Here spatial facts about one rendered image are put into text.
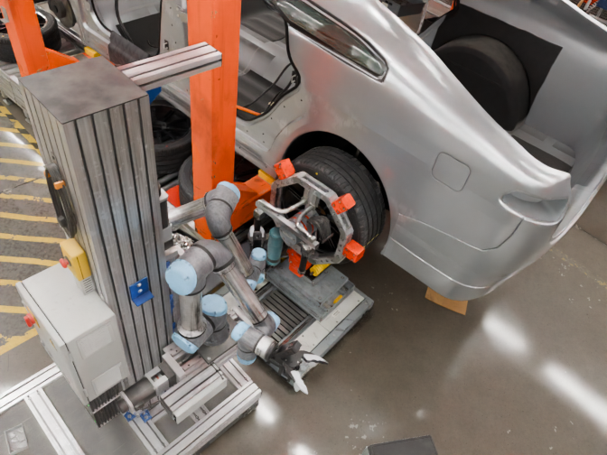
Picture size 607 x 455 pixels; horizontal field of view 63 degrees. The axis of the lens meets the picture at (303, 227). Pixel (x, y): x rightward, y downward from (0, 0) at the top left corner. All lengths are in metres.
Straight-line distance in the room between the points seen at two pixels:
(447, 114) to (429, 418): 1.83
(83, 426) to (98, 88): 1.86
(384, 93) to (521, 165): 0.68
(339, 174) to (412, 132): 0.47
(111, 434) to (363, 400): 1.42
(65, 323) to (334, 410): 1.73
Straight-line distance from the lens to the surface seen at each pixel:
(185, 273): 1.74
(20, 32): 4.09
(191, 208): 2.35
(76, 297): 2.02
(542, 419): 3.61
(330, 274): 3.37
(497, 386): 3.57
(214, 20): 2.21
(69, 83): 1.56
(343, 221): 2.63
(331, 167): 2.64
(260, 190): 3.18
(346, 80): 2.50
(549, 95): 4.00
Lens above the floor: 2.83
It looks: 46 degrees down
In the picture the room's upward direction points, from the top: 11 degrees clockwise
